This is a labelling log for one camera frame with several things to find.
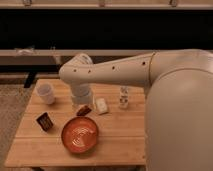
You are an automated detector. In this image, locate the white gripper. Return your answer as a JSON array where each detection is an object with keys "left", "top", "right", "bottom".
[{"left": 70, "top": 84, "right": 92, "bottom": 108}]

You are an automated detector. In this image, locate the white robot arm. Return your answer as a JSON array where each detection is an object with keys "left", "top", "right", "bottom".
[{"left": 59, "top": 49, "right": 213, "bottom": 171}]

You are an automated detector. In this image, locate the white paper cup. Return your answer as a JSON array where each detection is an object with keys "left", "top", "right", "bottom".
[{"left": 36, "top": 83, "right": 55, "bottom": 105}]

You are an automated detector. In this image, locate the white wrapped packet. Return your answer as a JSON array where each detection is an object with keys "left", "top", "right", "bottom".
[{"left": 96, "top": 98, "right": 108, "bottom": 115}]

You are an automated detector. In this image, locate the wooden table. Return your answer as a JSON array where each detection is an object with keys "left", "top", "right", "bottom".
[{"left": 5, "top": 79, "right": 145, "bottom": 167}]

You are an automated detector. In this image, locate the orange ceramic bowl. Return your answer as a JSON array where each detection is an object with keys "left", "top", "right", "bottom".
[{"left": 61, "top": 117, "right": 99, "bottom": 154}]

